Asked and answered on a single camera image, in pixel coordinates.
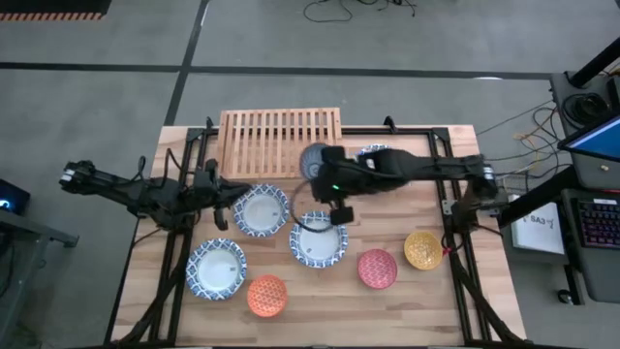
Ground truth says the coiled black cable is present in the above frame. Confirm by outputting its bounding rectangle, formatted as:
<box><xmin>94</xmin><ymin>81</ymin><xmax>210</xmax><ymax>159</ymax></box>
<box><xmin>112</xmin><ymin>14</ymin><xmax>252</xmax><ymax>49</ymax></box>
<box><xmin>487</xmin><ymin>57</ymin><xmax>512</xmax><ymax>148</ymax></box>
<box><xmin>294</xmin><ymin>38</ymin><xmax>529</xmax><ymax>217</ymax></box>
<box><xmin>563</xmin><ymin>91</ymin><xmax>612</xmax><ymax>126</ymax></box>

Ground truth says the blue patterned white plate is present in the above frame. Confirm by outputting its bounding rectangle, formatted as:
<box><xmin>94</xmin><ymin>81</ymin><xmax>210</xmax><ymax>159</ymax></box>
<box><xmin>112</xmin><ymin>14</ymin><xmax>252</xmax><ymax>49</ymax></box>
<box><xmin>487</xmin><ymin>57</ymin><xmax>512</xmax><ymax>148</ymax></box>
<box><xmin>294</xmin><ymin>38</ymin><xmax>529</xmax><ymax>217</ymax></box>
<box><xmin>185</xmin><ymin>237</ymin><xmax>248</xmax><ymax>301</ymax></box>
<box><xmin>356</xmin><ymin>143</ymin><xmax>391</xmax><ymax>159</ymax></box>
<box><xmin>232</xmin><ymin>182</ymin><xmax>291</xmax><ymax>238</ymax></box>
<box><xmin>289</xmin><ymin>209</ymin><xmax>350</xmax><ymax>270</ymax></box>

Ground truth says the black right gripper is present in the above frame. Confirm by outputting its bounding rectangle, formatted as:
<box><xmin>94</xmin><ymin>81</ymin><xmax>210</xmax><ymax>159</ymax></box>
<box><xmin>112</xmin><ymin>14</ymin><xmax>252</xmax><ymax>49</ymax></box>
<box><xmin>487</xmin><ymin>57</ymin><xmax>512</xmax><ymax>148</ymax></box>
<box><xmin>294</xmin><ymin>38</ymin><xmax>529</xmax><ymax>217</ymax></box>
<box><xmin>310</xmin><ymin>145</ymin><xmax>369</xmax><ymax>205</ymax></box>

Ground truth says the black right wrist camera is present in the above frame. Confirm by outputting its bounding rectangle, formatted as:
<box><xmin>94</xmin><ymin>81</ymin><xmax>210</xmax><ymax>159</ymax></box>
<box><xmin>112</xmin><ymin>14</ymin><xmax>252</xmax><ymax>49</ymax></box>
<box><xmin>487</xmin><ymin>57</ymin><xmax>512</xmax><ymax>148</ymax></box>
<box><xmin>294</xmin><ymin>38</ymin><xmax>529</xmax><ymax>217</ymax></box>
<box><xmin>330</xmin><ymin>206</ymin><xmax>356</xmax><ymax>226</ymax></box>

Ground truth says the black floor cable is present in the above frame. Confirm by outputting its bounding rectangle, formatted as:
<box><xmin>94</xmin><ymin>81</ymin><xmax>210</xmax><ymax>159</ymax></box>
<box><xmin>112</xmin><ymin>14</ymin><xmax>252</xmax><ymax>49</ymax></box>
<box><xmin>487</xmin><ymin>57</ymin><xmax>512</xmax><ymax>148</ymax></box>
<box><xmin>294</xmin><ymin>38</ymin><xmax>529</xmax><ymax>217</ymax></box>
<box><xmin>302</xmin><ymin>0</ymin><xmax>419</xmax><ymax>24</ymax></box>

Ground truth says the white paper label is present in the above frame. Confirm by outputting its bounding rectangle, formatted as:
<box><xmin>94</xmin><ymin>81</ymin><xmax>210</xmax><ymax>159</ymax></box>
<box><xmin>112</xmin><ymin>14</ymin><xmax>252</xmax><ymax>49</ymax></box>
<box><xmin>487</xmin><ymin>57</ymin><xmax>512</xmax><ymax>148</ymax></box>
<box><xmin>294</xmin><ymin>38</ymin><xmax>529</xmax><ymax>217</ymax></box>
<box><xmin>510</xmin><ymin>207</ymin><xmax>567</xmax><ymax>256</ymax></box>

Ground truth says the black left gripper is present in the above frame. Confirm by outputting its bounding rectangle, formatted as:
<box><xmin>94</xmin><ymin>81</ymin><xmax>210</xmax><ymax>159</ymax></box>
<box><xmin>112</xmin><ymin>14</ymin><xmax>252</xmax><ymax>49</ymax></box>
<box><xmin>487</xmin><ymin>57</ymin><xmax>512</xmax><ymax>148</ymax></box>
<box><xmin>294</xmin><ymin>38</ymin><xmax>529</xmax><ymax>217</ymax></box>
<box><xmin>191</xmin><ymin>167</ymin><xmax>253</xmax><ymax>214</ymax></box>

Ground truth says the backlit black keyboard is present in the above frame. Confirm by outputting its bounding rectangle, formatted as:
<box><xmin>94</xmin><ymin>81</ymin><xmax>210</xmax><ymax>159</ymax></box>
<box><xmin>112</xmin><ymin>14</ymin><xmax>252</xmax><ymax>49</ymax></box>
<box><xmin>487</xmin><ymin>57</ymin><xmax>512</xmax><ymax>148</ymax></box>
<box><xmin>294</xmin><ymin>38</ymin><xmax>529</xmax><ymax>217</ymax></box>
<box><xmin>573</xmin><ymin>197</ymin><xmax>620</xmax><ymax>251</ymax></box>

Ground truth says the black orange striped mat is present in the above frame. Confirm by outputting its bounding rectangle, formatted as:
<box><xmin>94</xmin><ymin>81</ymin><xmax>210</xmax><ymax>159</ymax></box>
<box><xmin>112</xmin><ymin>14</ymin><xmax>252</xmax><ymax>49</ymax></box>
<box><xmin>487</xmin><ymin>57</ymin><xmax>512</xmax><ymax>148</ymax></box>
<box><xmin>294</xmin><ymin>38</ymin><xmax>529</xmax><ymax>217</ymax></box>
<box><xmin>0</xmin><ymin>0</ymin><xmax>113</xmax><ymax>22</ymax></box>

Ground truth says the black diagonal beam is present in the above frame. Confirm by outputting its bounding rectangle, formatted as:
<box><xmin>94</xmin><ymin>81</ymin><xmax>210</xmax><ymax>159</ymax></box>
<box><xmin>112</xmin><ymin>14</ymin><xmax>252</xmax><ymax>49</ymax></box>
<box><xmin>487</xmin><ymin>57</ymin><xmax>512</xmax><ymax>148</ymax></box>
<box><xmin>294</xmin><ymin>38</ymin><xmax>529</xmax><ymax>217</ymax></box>
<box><xmin>497</xmin><ymin>163</ymin><xmax>578</xmax><ymax>230</ymax></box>

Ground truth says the bowl yellow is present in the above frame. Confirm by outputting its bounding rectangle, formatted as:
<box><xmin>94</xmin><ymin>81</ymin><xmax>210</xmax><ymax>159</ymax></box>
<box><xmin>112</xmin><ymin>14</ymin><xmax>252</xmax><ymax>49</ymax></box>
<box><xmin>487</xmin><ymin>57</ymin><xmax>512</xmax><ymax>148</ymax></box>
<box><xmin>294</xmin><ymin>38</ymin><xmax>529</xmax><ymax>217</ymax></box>
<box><xmin>403</xmin><ymin>230</ymin><xmax>444</xmax><ymax>271</ymax></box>

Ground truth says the grey side table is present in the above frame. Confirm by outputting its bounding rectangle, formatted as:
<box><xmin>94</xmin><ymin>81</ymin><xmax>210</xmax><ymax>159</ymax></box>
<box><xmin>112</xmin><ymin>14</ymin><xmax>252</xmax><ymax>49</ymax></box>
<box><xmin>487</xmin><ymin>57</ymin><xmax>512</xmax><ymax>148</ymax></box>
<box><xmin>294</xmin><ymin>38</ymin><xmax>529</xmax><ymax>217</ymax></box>
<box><xmin>0</xmin><ymin>207</ymin><xmax>81</xmax><ymax>249</ymax></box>

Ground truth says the yellow cable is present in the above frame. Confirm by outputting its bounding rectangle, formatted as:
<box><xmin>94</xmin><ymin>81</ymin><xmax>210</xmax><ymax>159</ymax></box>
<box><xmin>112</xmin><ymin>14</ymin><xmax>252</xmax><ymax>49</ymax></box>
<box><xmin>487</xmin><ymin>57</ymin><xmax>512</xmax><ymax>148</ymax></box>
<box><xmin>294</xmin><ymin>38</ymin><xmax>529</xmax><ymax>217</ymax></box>
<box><xmin>512</xmin><ymin>131</ymin><xmax>547</xmax><ymax>167</ymax></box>

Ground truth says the black aluminium table frame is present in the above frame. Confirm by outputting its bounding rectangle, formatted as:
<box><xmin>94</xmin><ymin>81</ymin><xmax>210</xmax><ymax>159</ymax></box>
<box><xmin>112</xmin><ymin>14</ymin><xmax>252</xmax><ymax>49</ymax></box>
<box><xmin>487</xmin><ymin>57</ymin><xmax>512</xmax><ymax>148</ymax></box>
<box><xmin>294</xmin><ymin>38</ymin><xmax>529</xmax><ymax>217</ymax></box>
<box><xmin>104</xmin><ymin>115</ymin><xmax>530</xmax><ymax>349</ymax></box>

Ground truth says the black camera cable loop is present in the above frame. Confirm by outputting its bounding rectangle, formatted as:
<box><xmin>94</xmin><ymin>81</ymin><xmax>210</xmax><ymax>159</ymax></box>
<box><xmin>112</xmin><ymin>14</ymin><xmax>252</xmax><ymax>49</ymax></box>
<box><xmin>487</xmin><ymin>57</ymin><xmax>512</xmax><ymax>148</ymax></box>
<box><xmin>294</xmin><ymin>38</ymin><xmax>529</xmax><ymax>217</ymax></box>
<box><xmin>290</xmin><ymin>179</ymin><xmax>340</xmax><ymax>235</ymax></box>

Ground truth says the black diagonal pole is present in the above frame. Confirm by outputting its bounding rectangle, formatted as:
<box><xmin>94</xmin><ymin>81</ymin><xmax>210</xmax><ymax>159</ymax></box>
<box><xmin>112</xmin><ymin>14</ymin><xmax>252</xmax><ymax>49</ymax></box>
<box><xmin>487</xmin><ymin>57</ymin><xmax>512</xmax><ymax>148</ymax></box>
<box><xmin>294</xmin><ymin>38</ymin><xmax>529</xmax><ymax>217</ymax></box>
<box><xmin>568</xmin><ymin>36</ymin><xmax>620</xmax><ymax>89</ymax></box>

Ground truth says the bowl orange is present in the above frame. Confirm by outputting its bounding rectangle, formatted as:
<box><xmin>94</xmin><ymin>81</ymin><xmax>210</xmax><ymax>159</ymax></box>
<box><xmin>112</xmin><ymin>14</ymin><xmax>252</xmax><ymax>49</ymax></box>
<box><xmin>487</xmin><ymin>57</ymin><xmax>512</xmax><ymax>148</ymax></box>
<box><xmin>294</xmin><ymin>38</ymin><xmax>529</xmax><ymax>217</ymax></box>
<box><xmin>246</xmin><ymin>273</ymin><xmax>289</xmax><ymax>319</ymax></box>

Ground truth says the slatted wooden shelf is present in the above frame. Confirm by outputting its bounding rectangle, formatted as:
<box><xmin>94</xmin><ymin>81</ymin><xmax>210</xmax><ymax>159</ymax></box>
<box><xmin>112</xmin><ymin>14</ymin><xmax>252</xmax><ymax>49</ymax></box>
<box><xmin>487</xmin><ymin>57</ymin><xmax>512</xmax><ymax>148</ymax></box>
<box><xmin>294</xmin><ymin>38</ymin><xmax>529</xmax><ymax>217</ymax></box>
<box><xmin>216</xmin><ymin>107</ymin><xmax>344</xmax><ymax>180</ymax></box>

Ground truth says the black device with blue light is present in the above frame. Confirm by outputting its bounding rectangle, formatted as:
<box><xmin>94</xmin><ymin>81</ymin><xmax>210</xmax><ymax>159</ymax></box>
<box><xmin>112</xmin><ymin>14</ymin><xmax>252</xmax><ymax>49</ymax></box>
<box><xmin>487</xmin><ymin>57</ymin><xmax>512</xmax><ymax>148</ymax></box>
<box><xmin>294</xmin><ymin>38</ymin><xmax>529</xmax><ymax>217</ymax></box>
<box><xmin>0</xmin><ymin>178</ymin><xmax>31</xmax><ymax>217</ymax></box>

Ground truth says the bowl with red zigzag outside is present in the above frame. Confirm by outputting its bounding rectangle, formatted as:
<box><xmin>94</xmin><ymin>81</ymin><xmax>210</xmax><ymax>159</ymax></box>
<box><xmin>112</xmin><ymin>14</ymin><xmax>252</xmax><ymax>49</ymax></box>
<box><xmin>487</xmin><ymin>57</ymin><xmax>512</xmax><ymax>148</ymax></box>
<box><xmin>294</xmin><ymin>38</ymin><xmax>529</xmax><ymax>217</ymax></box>
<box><xmin>298</xmin><ymin>142</ymin><xmax>331</xmax><ymax>181</ymax></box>

